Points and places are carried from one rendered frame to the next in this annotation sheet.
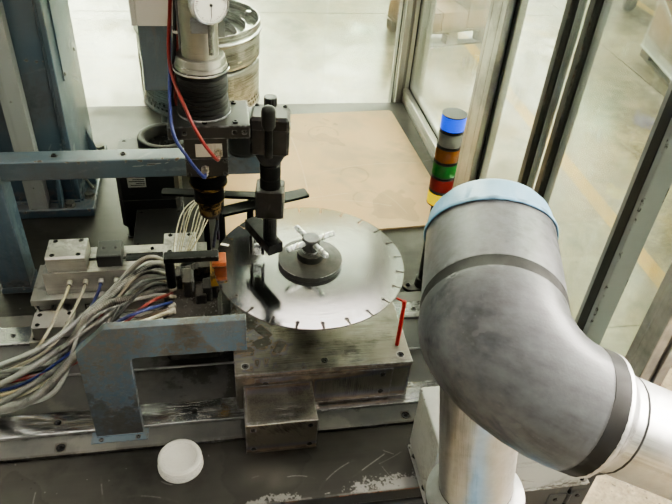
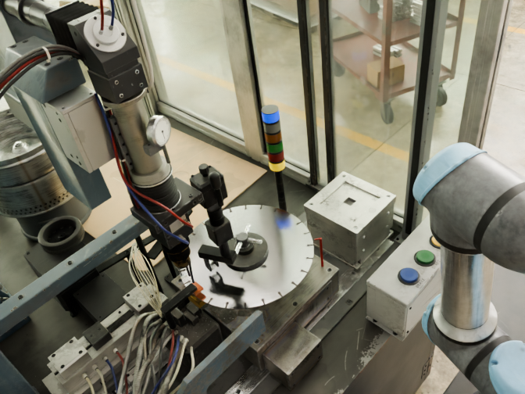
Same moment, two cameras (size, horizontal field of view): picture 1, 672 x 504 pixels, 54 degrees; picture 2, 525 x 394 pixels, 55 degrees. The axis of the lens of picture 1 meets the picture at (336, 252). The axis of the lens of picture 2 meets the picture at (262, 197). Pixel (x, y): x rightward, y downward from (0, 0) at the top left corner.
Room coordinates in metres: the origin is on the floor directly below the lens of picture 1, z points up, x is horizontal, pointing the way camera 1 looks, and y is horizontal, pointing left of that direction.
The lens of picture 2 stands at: (0.14, 0.37, 1.85)
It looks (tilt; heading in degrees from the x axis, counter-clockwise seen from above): 41 degrees down; 332
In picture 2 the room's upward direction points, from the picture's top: 9 degrees counter-clockwise
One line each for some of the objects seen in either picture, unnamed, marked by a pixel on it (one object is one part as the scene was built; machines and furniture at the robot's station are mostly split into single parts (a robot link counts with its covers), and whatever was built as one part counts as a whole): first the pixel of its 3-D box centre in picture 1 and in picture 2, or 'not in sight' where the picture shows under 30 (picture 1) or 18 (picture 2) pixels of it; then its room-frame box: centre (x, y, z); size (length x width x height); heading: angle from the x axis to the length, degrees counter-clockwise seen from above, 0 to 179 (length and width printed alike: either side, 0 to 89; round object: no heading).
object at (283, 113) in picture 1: (270, 159); (212, 205); (0.86, 0.11, 1.17); 0.06 x 0.05 x 0.20; 93
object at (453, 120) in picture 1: (453, 120); (270, 114); (1.09, -0.19, 1.14); 0.05 x 0.04 x 0.03; 12
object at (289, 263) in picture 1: (310, 256); (244, 248); (0.90, 0.04, 0.96); 0.11 x 0.11 x 0.03
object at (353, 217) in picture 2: not in sight; (349, 220); (0.91, -0.30, 0.82); 0.18 x 0.18 x 0.15; 12
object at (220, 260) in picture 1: (196, 269); (183, 304); (0.86, 0.23, 0.95); 0.10 x 0.03 x 0.07; 102
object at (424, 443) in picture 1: (507, 437); (416, 275); (0.66, -0.29, 0.82); 0.28 x 0.11 x 0.15; 102
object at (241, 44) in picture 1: (202, 84); (37, 177); (1.61, 0.38, 0.93); 0.31 x 0.31 x 0.36
